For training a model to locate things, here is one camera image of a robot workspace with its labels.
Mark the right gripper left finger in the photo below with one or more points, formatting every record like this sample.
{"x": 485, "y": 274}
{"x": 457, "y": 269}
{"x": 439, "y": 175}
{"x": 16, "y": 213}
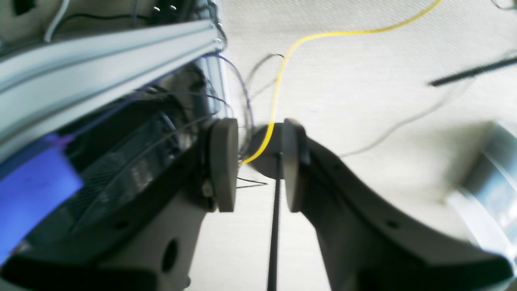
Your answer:
{"x": 148, "y": 244}

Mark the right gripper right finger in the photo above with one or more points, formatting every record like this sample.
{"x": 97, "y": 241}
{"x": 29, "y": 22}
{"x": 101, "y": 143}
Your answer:
{"x": 367, "y": 244}

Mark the blue box under frame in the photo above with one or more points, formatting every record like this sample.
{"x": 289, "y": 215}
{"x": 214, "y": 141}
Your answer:
{"x": 34, "y": 182}

